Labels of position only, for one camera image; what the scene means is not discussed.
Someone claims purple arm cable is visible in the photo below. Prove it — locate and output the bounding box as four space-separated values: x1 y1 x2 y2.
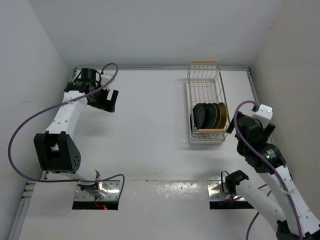
8 62 126 183
233 100 305 240

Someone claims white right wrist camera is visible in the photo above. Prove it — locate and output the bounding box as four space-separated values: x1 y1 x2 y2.
251 104 273 127

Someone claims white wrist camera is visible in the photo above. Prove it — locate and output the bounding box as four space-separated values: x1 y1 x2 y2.
251 104 273 127
101 73 114 86

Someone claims aluminium table edge rail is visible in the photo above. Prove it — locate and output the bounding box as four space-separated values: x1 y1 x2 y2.
246 67 262 104

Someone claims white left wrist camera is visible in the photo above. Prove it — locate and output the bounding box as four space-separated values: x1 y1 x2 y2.
101 73 114 86

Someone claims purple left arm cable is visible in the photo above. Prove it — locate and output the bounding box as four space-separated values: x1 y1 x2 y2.
8 62 126 183

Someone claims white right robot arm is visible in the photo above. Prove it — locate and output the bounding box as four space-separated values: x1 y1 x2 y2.
224 112 320 240

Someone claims white wire dish rack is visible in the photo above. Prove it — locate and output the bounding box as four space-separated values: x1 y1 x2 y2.
185 59 230 143

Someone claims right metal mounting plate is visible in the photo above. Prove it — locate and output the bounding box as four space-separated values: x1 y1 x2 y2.
206 180 245 202

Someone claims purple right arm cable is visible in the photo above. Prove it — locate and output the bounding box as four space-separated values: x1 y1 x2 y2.
233 100 305 240

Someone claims black round plate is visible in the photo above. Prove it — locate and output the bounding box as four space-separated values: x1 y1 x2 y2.
206 103 218 129

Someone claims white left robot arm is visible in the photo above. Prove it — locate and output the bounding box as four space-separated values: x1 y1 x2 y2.
33 68 119 200

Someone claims glossy black oval plate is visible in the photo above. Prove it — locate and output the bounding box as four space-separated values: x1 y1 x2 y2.
192 103 208 129

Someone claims gold rimmed dark plate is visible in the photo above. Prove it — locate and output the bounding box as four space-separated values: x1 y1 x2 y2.
217 102 228 129

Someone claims black arm base cable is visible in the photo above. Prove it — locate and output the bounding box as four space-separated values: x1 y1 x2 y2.
221 170 238 198

